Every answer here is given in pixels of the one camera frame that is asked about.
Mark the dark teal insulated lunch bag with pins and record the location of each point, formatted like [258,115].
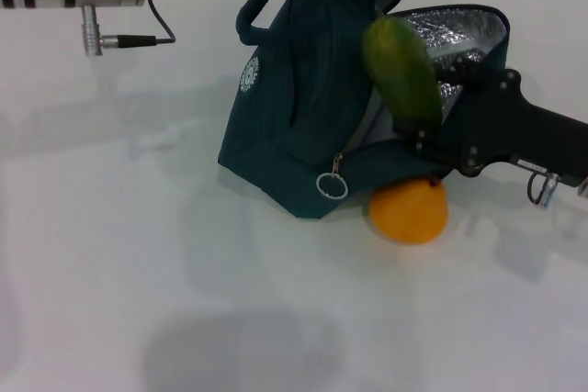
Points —
[303,112]

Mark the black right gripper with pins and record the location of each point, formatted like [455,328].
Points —
[505,126]

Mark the green cucumber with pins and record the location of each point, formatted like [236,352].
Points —
[404,75]

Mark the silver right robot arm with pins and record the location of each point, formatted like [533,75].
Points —
[583,187]

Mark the orange pear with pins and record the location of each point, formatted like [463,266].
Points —
[409,217]

